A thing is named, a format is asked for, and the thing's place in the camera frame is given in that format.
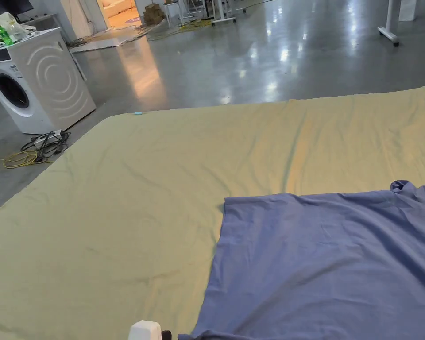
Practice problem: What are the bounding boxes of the blue shirt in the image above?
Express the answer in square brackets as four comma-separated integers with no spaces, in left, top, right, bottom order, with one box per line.
[178,180,425,340]

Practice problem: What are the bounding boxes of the yellow coiled cable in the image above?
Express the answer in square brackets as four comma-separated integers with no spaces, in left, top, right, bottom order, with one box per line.
[0,150,54,169]

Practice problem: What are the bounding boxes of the stack of cardboard cartons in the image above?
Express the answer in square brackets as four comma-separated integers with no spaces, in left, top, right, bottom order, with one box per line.
[143,3,166,26]

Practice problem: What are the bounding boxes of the grey power strip with cables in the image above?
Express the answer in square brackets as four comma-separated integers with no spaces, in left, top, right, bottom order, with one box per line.
[20,130,72,158]

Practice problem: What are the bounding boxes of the white washing machine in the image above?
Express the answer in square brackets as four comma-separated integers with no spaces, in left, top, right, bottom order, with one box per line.
[0,12,97,135]

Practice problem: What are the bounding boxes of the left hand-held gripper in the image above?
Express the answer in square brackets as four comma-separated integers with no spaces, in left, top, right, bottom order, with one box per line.
[129,320,172,340]

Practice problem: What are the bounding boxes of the white rolling table leg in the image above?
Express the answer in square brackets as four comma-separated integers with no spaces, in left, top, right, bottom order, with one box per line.
[377,0,401,48]

